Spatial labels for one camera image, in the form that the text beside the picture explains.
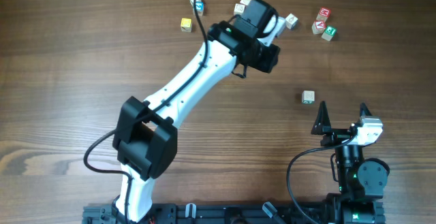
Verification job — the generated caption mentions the red A wooden block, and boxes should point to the red A wooden block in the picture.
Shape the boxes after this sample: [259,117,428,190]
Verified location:
[312,20,326,35]

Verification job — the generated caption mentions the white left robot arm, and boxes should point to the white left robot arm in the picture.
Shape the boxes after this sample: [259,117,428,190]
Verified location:
[112,0,285,223]

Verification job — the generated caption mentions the green F wooden block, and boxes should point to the green F wooden block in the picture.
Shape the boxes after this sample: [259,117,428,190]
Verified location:
[322,26,337,41]

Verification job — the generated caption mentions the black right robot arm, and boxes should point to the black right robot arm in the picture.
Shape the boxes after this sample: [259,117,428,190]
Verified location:
[311,101,390,224]

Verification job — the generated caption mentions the green sided white block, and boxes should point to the green sided white block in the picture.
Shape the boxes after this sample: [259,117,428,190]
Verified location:
[302,91,315,104]

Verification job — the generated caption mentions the blue D wooden block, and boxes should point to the blue D wooden block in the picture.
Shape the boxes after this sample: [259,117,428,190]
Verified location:
[285,14,298,30]

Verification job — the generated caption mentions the red sided wooden block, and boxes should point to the red sided wooden block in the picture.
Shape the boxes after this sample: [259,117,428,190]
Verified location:
[240,0,251,5]

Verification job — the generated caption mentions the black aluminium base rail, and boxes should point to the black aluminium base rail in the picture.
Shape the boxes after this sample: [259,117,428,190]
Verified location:
[82,202,386,224]

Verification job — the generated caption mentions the blue framed wooden block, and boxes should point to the blue framed wooden block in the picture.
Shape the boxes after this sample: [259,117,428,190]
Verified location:
[234,3,246,16]

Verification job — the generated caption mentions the red W wooden block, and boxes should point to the red W wooden block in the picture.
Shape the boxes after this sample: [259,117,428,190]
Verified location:
[316,7,331,22]

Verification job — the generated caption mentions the yellow top wooden block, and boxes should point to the yellow top wooden block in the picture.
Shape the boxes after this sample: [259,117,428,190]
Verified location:
[181,18,192,32]

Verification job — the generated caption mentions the blue N wooden block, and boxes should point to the blue N wooden block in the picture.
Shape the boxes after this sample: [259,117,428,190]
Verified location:
[193,1,204,16]

